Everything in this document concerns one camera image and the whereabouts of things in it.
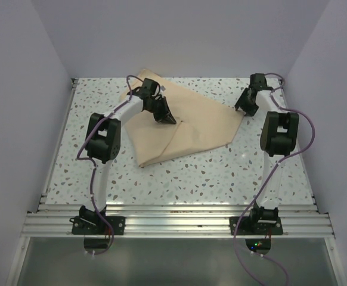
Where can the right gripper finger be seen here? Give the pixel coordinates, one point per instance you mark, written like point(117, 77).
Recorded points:
point(250, 108)
point(241, 103)

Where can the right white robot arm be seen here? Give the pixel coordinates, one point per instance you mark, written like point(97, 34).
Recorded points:
point(278, 140)

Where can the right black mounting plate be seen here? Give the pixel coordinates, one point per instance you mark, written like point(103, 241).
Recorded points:
point(246, 227)

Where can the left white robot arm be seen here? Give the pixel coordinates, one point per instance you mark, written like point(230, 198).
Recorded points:
point(103, 135)

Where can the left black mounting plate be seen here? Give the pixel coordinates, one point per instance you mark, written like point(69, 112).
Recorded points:
point(82, 227)

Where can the black mounting plate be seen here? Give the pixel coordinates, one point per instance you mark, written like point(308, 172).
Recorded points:
point(246, 227)
point(82, 227)

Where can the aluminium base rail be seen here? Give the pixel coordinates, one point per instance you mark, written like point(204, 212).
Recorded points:
point(177, 221)

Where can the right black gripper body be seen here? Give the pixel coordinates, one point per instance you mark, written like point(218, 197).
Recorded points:
point(245, 105)

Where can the beige cloth mat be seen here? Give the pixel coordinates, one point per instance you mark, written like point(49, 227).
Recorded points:
point(201, 124)

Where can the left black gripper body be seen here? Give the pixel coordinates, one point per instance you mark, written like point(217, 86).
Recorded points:
point(151, 108)

